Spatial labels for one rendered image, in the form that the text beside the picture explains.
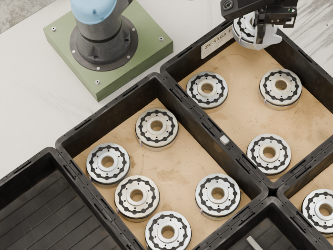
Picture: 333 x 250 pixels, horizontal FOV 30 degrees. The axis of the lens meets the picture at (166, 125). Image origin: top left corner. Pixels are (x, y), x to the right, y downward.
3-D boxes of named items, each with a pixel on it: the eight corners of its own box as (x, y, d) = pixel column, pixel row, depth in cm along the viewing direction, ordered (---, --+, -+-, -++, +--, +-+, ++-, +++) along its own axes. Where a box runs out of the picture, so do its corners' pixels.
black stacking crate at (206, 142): (62, 163, 150) (52, 144, 140) (158, 94, 157) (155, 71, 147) (165, 292, 135) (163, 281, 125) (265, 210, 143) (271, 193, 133)
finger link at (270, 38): (280, 58, 140) (285, 29, 133) (253, 59, 140) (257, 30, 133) (278, 48, 142) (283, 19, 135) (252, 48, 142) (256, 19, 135)
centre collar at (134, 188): (121, 194, 140) (121, 193, 140) (138, 181, 142) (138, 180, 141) (135, 211, 139) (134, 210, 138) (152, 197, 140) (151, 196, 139)
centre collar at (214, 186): (202, 194, 140) (202, 193, 139) (217, 179, 141) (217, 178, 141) (218, 209, 138) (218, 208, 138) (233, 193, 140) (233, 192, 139)
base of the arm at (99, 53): (67, 34, 173) (60, 14, 164) (114, 9, 175) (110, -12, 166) (93, 74, 167) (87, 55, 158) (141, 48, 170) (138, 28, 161)
